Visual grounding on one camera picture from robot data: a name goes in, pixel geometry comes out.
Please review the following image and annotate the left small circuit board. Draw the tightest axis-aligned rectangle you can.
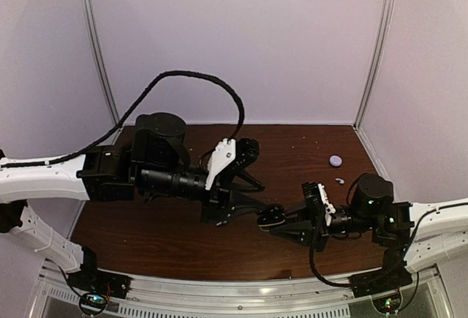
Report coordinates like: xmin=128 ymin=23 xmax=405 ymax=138
xmin=78 ymin=292 xmax=109 ymax=315

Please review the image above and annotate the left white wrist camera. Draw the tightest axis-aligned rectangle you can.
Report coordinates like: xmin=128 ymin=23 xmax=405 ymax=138
xmin=204 ymin=137 xmax=261 ymax=191

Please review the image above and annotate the right small circuit board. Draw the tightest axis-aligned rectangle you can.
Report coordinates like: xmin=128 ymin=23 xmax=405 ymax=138
xmin=372 ymin=294 xmax=402 ymax=314

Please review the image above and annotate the left black braided cable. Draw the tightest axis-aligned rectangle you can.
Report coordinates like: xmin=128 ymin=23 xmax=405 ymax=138
xmin=0 ymin=70 xmax=245 ymax=168

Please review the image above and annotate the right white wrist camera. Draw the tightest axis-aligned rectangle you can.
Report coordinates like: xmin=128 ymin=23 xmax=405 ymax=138
xmin=301 ymin=182 xmax=336 ymax=227

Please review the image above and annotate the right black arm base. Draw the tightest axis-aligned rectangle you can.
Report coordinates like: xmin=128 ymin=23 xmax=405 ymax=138
xmin=349 ymin=249 xmax=413 ymax=298

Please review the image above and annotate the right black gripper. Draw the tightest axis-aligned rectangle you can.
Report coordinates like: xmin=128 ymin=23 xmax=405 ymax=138
xmin=268 ymin=201 xmax=376 ymax=254

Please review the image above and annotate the black braided cable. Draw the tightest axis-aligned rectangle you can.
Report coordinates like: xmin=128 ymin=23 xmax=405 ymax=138
xmin=0 ymin=70 xmax=245 ymax=168
xmin=309 ymin=200 xmax=439 ymax=288

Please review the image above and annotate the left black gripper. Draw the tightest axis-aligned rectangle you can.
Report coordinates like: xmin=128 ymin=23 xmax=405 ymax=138
xmin=137 ymin=162 xmax=268 ymax=224

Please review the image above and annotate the left aluminium frame post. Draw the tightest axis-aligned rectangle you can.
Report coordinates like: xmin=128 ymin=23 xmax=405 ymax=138
xmin=82 ymin=0 xmax=120 ymax=124

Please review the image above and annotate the lavender charging case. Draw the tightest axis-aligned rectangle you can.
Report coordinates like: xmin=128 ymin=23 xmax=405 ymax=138
xmin=329 ymin=155 xmax=343 ymax=167

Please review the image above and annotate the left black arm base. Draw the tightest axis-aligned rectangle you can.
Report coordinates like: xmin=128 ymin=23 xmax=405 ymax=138
xmin=67 ymin=247 xmax=131 ymax=299

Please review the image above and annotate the aluminium frame post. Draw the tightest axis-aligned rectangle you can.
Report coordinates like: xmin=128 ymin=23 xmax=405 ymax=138
xmin=353 ymin=0 xmax=395 ymax=131
xmin=82 ymin=0 xmax=120 ymax=124

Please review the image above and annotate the front aluminium rail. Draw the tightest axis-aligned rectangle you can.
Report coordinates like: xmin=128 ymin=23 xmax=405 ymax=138
xmin=26 ymin=261 xmax=454 ymax=317

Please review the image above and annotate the small circuit board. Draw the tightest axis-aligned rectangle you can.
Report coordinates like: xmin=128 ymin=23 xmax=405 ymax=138
xmin=78 ymin=292 xmax=109 ymax=315
xmin=372 ymin=294 xmax=402 ymax=314

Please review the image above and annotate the black glossy charging case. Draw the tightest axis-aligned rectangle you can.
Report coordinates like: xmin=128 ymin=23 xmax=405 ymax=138
xmin=257 ymin=204 xmax=286 ymax=232

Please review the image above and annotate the right aluminium frame post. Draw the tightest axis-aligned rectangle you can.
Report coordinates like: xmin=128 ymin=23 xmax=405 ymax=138
xmin=353 ymin=0 xmax=395 ymax=131

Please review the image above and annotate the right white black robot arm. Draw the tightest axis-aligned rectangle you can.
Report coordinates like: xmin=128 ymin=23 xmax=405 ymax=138
xmin=257 ymin=173 xmax=467 ymax=290

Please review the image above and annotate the right black braided cable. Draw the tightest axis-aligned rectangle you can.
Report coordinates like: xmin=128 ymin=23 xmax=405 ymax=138
xmin=309 ymin=200 xmax=439 ymax=288

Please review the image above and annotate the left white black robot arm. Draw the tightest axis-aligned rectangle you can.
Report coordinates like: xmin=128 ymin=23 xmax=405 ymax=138
xmin=1 ymin=113 xmax=265 ymax=292

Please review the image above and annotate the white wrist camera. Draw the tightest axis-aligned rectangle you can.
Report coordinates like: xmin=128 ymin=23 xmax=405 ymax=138
xmin=301 ymin=182 xmax=336 ymax=227
xmin=204 ymin=137 xmax=261 ymax=191

